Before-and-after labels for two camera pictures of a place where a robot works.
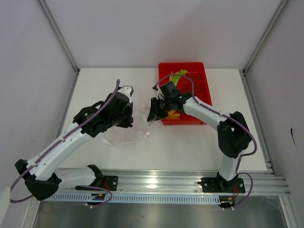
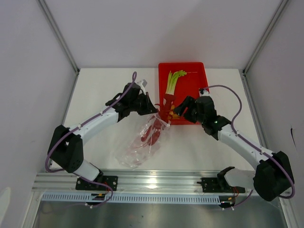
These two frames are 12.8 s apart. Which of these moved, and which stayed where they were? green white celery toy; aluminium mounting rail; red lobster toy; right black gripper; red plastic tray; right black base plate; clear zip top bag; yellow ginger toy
Moved: red lobster toy; clear zip top bag; right black gripper
Stayed: green white celery toy; red plastic tray; aluminium mounting rail; yellow ginger toy; right black base plate
